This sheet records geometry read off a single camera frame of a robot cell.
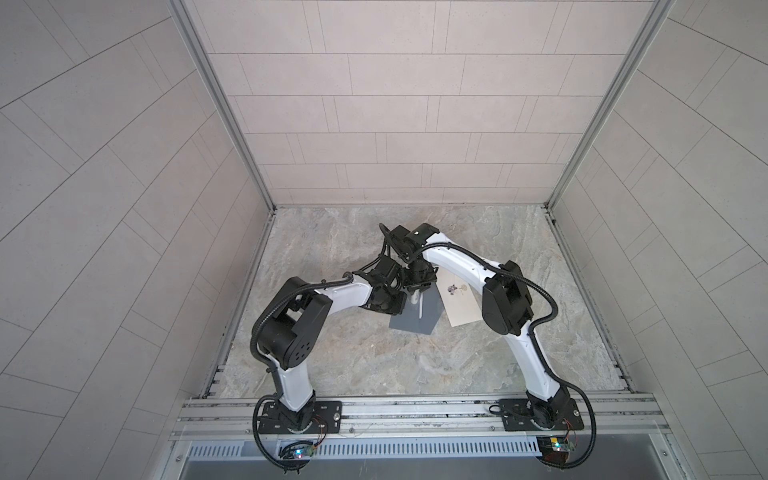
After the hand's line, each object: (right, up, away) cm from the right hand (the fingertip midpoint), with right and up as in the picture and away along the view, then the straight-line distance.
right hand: (410, 292), depth 90 cm
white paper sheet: (+3, -4, 0) cm, 5 cm away
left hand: (-1, -4, +2) cm, 5 cm away
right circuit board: (+33, -31, -22) cm, 50 cm away
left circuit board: (-26, -30, -25) cm, 47 cm away
